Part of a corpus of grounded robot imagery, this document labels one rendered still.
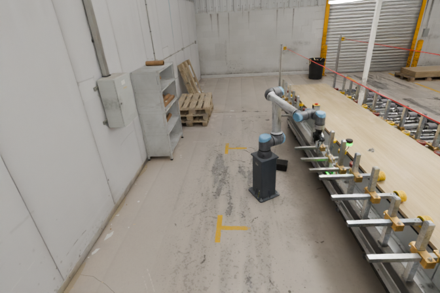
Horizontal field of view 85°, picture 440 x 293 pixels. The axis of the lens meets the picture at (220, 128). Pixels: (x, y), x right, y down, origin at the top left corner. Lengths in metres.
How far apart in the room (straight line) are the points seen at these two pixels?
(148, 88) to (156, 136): 0.82
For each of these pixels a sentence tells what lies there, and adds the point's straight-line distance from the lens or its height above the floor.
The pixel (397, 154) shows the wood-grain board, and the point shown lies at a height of 0.90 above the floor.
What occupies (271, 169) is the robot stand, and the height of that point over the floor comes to 0.43.
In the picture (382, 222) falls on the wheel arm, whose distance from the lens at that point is 1.96.
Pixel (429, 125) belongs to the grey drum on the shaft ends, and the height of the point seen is 0.84.
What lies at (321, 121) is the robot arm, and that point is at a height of 1.28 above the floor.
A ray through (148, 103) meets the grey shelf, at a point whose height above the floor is 1.07.
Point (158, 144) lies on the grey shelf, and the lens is 4.26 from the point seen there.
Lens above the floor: 2.21
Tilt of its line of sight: 24 degrees down
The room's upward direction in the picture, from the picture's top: 4 degrees counter-clockwise
